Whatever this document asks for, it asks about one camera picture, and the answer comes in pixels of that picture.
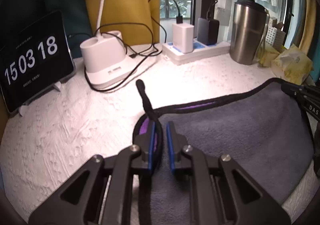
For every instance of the black charger adapter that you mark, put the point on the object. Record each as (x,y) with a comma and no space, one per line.
(208,28)

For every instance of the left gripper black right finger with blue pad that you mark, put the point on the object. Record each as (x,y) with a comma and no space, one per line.
(221,191)

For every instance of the white power strip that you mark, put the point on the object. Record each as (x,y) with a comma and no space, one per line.
(200,51)

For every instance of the tablet showing clock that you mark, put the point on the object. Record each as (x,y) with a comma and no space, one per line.
(35,60)

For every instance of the white patterned tablecloth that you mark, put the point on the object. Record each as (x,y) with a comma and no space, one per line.
(61,130)

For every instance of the yellow curtain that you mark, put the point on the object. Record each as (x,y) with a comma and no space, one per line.
(135,19)
(309,26)

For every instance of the yellow curtain left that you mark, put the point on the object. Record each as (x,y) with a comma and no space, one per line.
(135,19)

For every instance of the purple and grey towel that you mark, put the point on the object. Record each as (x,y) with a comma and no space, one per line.
(264,130)

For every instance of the stainless steel tumbler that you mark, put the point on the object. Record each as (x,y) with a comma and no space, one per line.
(249,23)

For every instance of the white lattice basket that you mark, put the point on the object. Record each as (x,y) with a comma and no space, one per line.
(274,37)

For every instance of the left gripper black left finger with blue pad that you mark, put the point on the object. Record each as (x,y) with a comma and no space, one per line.
(100,191)

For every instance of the white charger adapter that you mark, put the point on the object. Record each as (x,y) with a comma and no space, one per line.
(182,35)

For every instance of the yellow tissue pack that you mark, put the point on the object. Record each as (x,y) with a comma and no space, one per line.
(291,64)

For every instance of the yellow curtain right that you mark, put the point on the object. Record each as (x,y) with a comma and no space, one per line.
(309,26)

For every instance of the white desk lamp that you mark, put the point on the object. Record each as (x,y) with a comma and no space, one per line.
(107,65)

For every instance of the dark green curtain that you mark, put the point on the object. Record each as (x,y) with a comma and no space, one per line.
(17,15)

